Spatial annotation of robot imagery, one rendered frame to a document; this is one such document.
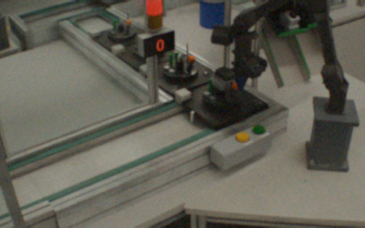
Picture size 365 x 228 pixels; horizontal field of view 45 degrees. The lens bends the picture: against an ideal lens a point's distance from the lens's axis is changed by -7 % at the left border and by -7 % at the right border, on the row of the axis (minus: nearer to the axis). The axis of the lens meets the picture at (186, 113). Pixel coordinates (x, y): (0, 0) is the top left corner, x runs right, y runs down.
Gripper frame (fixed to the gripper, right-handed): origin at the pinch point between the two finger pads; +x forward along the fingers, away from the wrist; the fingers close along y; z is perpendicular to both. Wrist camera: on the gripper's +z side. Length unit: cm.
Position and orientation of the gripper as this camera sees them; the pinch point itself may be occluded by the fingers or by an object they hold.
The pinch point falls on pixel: (241, 81)
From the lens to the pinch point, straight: 156.9
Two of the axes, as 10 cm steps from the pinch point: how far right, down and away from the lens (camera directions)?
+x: 0.0, 8.4, 5.5
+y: 8.2, -3.2, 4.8
